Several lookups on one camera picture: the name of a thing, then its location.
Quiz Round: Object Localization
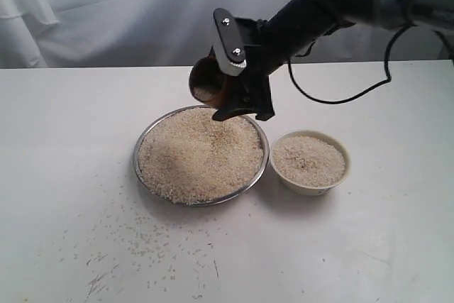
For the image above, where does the steel plate of rice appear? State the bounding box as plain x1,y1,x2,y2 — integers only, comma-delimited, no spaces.
133,106,270,206

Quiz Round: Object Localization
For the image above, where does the brown wooden cup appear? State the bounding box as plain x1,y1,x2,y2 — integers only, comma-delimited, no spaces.
189,55,244,108

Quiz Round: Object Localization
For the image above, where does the white bowl of rice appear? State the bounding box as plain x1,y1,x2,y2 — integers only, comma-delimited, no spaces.
270,130,350,197

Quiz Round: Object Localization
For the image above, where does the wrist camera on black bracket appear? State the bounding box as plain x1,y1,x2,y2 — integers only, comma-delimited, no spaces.
212,8,262,77

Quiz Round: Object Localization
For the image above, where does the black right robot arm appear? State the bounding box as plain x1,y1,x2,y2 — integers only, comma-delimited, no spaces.
212,0,453,121

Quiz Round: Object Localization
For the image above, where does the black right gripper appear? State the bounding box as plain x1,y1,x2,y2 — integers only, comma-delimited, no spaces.
212,0,337,121

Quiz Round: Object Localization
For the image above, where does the white backdrop curtain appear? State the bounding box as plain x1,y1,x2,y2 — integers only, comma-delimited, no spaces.
0,0,454,69

